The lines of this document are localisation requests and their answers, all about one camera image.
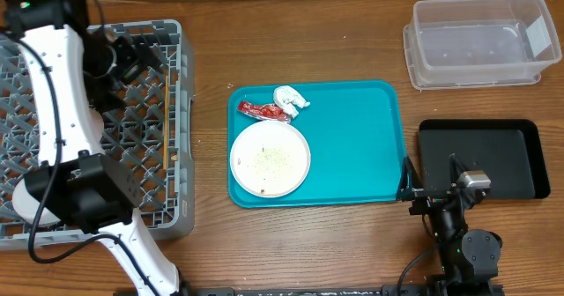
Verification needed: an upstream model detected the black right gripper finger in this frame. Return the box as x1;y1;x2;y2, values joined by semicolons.
396;156;422;199
449;153;467;186

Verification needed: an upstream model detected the pink plastic cup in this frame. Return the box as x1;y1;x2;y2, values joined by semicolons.
89;108;104;152

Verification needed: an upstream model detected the wooden chopstick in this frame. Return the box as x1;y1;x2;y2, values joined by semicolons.
163;74;169;171

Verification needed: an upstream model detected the white round plate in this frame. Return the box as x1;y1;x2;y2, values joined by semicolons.
229;121;311;198

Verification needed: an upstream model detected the white napkin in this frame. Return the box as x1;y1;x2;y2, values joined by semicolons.
273;85;310;118

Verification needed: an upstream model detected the red snack wrapper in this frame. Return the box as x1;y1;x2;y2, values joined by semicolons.
237;100;292;123

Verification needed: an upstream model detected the grey-white small bowl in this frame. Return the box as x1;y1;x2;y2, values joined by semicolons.
11;180;60;227

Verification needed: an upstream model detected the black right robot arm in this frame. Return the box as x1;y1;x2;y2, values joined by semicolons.
395;154;503;296

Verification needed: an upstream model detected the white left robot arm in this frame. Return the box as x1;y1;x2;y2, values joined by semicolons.
1;0;190;295

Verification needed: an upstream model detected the grey dishwasher rack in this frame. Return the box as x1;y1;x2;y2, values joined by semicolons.
1;19;195;250

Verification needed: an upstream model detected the black plastic bin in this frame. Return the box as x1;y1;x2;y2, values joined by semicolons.
419;119;551;199

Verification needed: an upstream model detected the teal plastic tray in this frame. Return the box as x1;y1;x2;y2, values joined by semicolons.
228;80;406;209

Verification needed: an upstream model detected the clear plastic container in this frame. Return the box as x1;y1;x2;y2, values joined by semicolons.
403;0;563;91

